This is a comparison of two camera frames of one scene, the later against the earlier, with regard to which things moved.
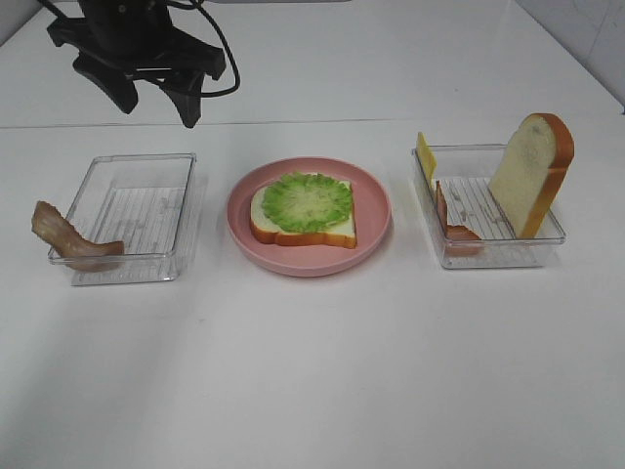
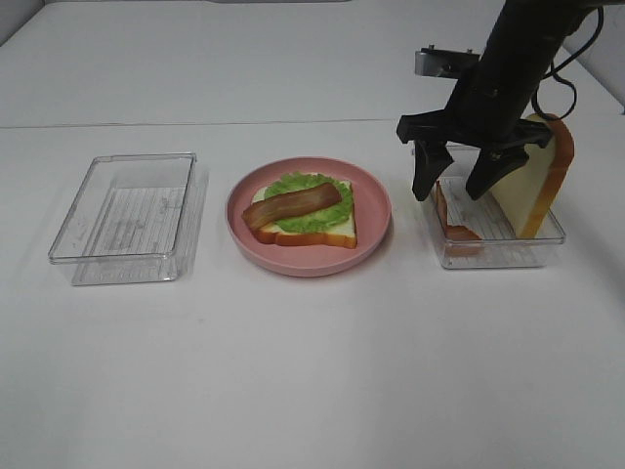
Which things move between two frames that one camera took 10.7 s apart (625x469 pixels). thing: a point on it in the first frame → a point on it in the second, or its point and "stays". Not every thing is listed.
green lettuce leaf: x=306 y=202 stays
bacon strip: x=460 y=240 stays
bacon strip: x=77 y=250 → x=274 y=207
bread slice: x=342 y=234 stays
